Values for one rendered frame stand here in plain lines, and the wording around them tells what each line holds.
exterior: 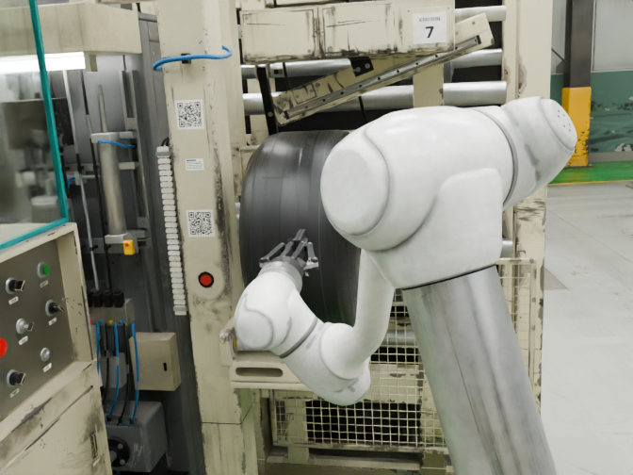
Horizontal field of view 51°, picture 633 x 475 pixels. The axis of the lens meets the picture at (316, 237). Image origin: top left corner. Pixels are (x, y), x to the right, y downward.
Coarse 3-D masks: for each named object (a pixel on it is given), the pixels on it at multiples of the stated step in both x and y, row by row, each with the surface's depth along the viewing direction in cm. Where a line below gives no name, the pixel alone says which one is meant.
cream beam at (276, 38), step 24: (384, 0) 182; (408, 0) 181; (432, 0) 180; (240, 24) 190; (264, 24) 189; (288, 24) 187; (312, 24) 186; (336, 24) 185; (360, 24) 184; (384, 24) 183; (408, 24) 182; (264, 48) 190; (288, 48) 189; (312, 48) 188; (336, 48) 187; (360, 48) 186; (384, 48) 185; (408, 48) 183; (432, 48) 183
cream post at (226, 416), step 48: (192, 0) 165; (192, 48) 168; (192, 96) 171; (192, 144) 174; (192, 192) 177; (192, 240) 181; (192, 288) 184; (240, 288) 193; (192, 336) 188; (240, 432) 193
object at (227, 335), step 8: (232, 320) 182; (224, 328) 177; (232, 328) 177; (224, 336) 173; (232, 336) 175; (224, 344) 174; (232, 344) 176; (224, 352) 174; (232, 352) 176; (224, 360) 175; (232, 360) 176
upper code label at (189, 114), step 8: (176, 104) 172; (184, 104) 172; (192, 104) 171; (200, 104) 171; (176, 112) 172; (184, 112) 172; (192, 112) 172; (200, 112) 171; (176, 120) 173; (184, 120) 173; (192, 120) 172; (200, 120) 172; (184, 128) 173; (192, 128) 173; (200, 128) 172
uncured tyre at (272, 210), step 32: (256, 160) 165; (288, 160) 162; (320, 160) 160; (256, 192) 159; (288, 192) 157; (320, 192) 156; (256, 224) 157; (288, 224) 156; (320, 224) 154; (256, 256) 158; (320, 256) 155; (352, 256) 157; (320, 288) 158; (352, 288) 160; (352, 320) 168
